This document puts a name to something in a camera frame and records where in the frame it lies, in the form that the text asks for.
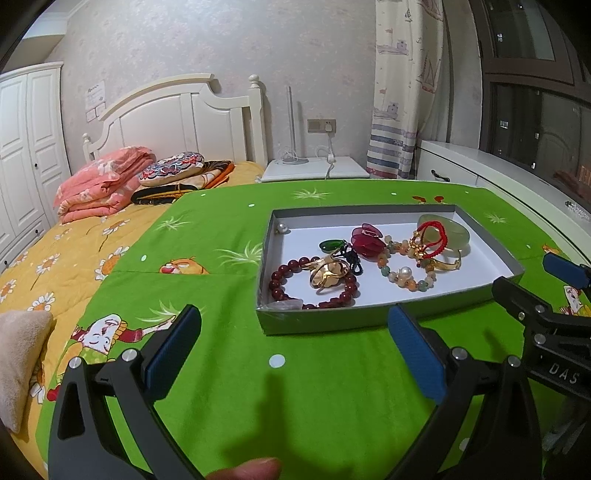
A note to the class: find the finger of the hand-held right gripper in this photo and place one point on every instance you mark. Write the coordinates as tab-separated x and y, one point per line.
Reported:
519	297
561	270

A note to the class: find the white bed headboard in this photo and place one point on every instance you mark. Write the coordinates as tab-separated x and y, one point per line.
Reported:
175	115

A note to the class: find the white desk lamp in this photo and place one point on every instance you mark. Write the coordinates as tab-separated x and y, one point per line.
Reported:
293	161

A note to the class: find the sailboat print curtain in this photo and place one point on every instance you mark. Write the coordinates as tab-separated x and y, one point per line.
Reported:
397	92

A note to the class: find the white dresser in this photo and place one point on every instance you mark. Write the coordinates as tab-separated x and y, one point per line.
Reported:
485	166

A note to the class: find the white nightstand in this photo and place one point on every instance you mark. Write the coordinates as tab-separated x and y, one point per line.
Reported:
314	167

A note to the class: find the grey cardboard tray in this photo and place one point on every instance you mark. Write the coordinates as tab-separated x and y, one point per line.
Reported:
300	249

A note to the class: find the white pearl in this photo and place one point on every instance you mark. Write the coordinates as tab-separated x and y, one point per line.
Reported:
282	226

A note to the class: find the person's left hand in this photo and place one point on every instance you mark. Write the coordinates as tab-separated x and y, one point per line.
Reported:
249	470

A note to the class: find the paper notes on wall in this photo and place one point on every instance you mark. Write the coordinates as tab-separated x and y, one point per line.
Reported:
96	99

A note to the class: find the red flower hair clip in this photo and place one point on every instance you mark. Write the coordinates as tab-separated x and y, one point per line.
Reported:
367	242

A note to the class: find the orange black folded blanket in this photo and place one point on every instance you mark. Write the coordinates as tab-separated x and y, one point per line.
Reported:
212	170

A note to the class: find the white wardrobe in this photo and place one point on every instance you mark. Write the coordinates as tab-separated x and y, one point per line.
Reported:
27	152

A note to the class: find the pale green jade bangle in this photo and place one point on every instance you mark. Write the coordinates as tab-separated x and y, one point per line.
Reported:
455	230

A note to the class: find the patterned embroidered pillow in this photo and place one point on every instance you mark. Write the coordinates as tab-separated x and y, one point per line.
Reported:
171	166

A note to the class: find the pink folded quilt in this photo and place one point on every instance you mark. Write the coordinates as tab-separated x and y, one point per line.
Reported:
97	184

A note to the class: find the beige plush pillow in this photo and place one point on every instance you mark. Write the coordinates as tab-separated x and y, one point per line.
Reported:
21	364

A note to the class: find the gold bangle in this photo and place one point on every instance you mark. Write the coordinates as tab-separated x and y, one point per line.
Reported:
445	266

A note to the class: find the wall socket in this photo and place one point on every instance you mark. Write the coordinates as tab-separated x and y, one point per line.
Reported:
316	126

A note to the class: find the green cartoon printed cloth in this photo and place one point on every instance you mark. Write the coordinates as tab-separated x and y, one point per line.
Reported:
300	406

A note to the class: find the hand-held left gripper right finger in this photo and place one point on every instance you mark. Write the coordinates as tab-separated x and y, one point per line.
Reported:
415	355

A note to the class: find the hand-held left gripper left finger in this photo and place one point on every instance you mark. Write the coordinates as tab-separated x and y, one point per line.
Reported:
171	353

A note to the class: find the yellow floral bed sheet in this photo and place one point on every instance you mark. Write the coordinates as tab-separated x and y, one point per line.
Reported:
60	258

